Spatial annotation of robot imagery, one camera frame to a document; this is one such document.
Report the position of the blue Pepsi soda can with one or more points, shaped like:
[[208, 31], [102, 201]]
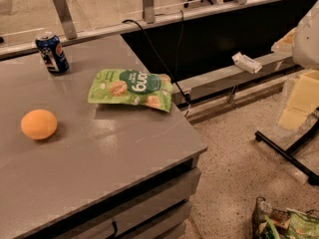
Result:
[[51, 51]]

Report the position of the green snack chip bag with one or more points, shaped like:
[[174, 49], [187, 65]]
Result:
[[131, 87]]

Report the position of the metal railing post middle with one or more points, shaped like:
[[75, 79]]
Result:
[[149, 11]]

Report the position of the black metal stand base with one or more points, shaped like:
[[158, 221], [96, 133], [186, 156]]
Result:
[[290, 152]]

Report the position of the grey drawer cabinet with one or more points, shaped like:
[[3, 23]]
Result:
[[153, 209]]

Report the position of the orange fruit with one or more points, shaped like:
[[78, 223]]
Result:
[[39, 124]]

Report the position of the wire basket with snacks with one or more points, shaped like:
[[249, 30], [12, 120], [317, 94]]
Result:
[[271, 223]]

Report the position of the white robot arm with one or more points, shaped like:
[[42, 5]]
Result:
[[303, 43]]

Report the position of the metal railing post left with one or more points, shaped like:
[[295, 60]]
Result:
[[65, 18]]

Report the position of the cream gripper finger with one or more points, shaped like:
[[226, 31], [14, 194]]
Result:
[[302, 101]]

